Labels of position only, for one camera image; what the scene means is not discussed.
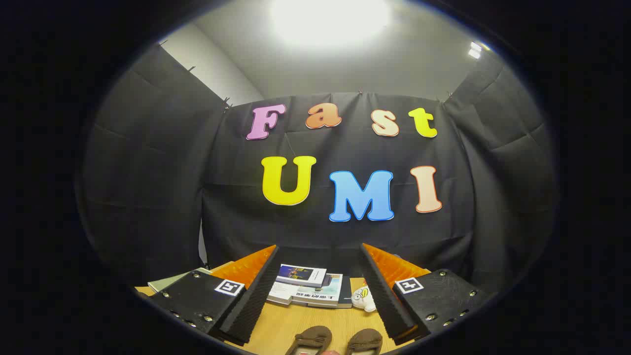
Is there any light blue cover book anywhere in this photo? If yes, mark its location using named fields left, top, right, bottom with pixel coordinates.
left=296, top=274, right=343, bottom=309

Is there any white book with text cover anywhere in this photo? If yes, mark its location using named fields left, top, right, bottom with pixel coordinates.
left=266, top=281, right=309, bottom=306

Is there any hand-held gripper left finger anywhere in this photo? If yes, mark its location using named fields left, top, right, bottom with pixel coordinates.
left=148, top=245, right=281, bottom=346

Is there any large ceiling light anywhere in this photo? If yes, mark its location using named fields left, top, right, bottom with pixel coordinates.
left=270, top=0, right=392, bottom=47

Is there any green fabric storage box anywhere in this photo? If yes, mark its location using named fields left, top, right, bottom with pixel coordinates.
left=148, top=268, right=212, bottom=292

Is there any black backdrop cloth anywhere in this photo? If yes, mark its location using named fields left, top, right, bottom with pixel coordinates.
left=79, top=42, right=558, bottom=296

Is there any brown fuzzy shoe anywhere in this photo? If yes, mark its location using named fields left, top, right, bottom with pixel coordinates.
left=345, top=328, right=384, bottom=355
left=285, top=325, right=332, bottom=355

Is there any white plush toy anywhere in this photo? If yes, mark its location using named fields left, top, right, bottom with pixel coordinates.
left=351, top=285, right=378, bottom=313

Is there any white book with photo cover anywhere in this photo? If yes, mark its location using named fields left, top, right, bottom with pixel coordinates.
left=276, top=264, right=327, bottom=287

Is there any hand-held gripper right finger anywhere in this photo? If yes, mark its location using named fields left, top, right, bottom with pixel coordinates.
left=358, top=243, right=493, bottom=346

